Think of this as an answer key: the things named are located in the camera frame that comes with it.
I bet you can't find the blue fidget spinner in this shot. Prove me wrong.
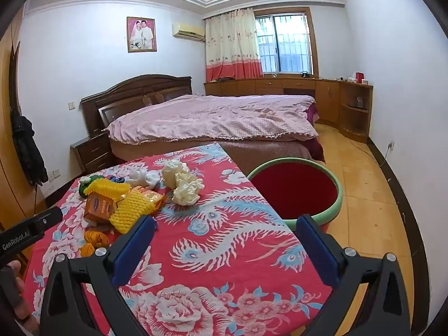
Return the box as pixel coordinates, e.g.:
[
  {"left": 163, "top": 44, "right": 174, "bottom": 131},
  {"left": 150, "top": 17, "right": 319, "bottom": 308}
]
[{"left": 106, "top": 175, "right": 126, "bottom": 184}]

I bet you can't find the white sock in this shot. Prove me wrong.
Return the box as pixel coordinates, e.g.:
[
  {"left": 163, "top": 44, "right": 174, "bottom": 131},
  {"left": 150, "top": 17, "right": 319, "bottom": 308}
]
[{"left": 125, "top": 169, "right": 160, "bottom": 190}]

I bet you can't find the orange yarn ball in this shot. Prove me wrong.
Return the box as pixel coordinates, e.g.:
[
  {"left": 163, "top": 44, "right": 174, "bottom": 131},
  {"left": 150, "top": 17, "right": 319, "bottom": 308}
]
[{"left": 80, "top": 230, "right": 109, "bottom": 257}]

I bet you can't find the orange small carton box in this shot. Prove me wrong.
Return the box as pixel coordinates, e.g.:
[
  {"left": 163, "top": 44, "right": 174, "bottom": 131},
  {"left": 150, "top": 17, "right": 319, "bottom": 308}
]
[{"left": 83, "top": 192, "right": 115, "bottom": 224}]

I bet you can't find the orange snack packet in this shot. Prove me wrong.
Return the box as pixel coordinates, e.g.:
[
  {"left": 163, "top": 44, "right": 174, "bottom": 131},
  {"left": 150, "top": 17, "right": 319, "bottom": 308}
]
[{"left": 129, "top": 186, "right": 165, "bottom": 215}]

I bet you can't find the red floral tablecloth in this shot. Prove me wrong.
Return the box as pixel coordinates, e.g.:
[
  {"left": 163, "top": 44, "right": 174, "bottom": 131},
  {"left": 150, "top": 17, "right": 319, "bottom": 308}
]
[{"left": 22, "top": 142, "right": 333, "bottom": 336}]

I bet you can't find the cream paper ball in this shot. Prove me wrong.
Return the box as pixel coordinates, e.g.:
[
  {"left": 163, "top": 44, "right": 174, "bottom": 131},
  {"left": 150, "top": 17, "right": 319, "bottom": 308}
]
[{"left": 162, "top": 160, "right": 205, "bottom": 206}]

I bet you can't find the yellow foam fruit net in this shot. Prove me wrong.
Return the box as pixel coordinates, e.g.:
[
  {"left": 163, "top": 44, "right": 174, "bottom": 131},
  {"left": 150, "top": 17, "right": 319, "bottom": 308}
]
[{"left": 84, "top": 178, "right": 143, "bottom": 234}]

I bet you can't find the white wall air conditioner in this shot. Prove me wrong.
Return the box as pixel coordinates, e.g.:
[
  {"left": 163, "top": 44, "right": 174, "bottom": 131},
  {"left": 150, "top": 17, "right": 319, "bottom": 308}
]
[{"left": 172, "top": 23, "right": 205, "bottom": 42}]

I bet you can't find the pink bed quilt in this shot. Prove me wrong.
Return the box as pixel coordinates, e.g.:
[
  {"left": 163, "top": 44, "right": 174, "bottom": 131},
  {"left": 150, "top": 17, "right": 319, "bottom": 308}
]
[{"left": 106, "top": 95, "right": 318, "bottom": 145}]

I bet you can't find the wooden wardrobe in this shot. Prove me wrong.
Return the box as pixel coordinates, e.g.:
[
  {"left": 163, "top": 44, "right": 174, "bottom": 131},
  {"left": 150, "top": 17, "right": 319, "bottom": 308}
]
[{"left": 1, "top": 10, "right": 46, "bottom": 231}]

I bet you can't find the black hanging jacket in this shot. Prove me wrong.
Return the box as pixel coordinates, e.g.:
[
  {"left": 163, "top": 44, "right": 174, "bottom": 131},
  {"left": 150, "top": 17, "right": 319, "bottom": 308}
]
[{"left": 11, "top": 110, "right": 49, "bottom": 186}]

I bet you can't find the dark wooden headboard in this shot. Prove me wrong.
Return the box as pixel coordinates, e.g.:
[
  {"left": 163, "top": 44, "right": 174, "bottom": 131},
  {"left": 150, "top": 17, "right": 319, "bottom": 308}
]
[{"left": 80, "top": 74, "right": 192, "bottom": 137}]

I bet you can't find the cream and red curtain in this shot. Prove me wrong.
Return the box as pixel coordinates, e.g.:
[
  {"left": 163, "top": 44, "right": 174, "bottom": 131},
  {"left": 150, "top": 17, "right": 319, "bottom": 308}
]
[{"left": 205, "top": 8, "right": 263, "bottom": 82}]

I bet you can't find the person's left hand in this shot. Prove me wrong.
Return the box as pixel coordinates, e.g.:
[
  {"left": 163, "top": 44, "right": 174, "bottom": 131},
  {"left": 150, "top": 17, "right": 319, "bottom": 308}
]
[{"left": 1, "top": 260, "right": 39, "bottom": 335}]

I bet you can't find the dark wooden nightstand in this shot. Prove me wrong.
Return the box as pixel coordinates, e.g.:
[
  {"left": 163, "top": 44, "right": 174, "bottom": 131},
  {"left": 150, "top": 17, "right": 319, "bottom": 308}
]
[{"left": 71, "top": 132, "right": 116, "bottom": 174}]

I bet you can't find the red box on cabinet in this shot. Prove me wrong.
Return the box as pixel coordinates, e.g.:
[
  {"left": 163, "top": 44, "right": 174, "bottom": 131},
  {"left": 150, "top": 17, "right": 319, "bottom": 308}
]
[{"left": 355, "top": 72, "right": 365, "bottom": 83}]

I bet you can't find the green pumpkin toy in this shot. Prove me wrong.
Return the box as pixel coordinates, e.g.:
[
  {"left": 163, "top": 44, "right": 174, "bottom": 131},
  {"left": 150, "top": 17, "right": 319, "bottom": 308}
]
[{"left": 78, "top": 175, "right": 103, "bottom": 199}]

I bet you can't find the wooden corner shelf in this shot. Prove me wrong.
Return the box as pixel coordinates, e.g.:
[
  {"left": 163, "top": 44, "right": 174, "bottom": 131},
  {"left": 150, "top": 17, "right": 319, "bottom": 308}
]
[{"left": 338, "top": 82, "right": 373, "bottom": 143}]

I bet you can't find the long wooden cabinet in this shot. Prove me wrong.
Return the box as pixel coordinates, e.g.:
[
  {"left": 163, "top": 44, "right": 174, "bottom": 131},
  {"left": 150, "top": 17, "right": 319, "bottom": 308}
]
[{"left": 204, "top": 77, "right": 340, "bottom": 127}]

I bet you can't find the red bin with green rim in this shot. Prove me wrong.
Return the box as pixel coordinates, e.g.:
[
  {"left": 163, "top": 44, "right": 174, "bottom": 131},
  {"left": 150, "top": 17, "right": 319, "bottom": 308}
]
[{"left": 248, "top": 157, "right": 343, "bottom": 231}]

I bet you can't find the bed base brown cover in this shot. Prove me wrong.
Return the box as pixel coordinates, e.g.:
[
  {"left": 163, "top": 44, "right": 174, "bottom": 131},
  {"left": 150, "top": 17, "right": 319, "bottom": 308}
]
[{"left": 109, "top": 138, "right": 325, "bottom": 174}]

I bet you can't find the window with bars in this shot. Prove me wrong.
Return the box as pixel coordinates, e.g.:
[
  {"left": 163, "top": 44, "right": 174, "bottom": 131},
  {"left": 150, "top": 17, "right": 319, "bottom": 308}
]
[{"left": 254, "top": 7, "right": 319, "bottom": 77}]

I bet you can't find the framed wedding photo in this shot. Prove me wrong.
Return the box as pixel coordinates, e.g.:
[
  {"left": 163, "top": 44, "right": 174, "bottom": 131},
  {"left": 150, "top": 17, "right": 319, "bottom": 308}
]
[{"left": 127, "top": 17, "right": 157, "bottom": 53}]

